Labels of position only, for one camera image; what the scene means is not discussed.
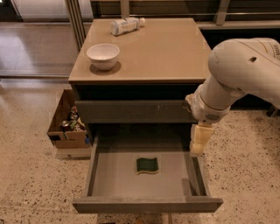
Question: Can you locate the metal railing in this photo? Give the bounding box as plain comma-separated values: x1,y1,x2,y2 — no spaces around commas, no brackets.
64,0,280,51

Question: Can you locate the metal can in box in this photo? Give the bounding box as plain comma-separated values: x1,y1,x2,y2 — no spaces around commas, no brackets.
60,121,71,131

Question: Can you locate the closed grey top drawer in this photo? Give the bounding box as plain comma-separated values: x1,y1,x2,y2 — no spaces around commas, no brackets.
75,100,196,123

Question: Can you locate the open grey middle drawer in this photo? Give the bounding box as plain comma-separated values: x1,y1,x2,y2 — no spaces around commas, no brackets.
73,134,223,214

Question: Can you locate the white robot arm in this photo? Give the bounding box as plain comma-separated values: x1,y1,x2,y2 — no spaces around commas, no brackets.
185,38,280,157

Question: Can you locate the green yellow sponge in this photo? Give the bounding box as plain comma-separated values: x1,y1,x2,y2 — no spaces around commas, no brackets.
136,157,159,174

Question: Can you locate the white ceramic bowl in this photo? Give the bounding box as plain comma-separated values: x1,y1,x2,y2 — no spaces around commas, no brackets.
87,44,120,71

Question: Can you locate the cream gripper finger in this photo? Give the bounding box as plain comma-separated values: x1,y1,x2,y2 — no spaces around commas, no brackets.
190,122,214,156

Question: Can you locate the white plastic bottle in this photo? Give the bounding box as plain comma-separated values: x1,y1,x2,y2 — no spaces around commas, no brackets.
110,17,146,36

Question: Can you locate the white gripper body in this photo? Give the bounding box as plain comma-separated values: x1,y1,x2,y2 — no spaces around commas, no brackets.
185,85,230,123

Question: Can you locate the brown cardboard box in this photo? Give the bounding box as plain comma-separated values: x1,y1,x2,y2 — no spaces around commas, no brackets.
47,89,90,149

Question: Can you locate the tan top drawer cabinet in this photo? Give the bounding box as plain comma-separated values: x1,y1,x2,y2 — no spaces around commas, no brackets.
69,18,211,137

